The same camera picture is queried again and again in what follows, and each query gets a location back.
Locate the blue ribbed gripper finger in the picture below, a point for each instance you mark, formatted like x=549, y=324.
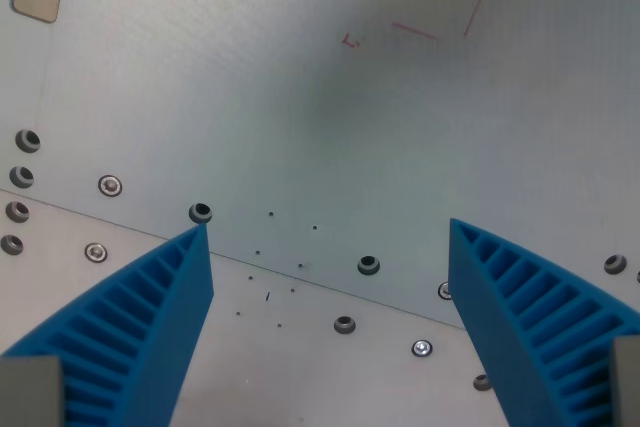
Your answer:
x=150, y=317
x=520, y=327

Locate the silver hex socket screw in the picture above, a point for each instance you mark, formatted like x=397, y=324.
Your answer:
x=443, y=290
x=110, y=185
x=96, y=252
x=422, y=348

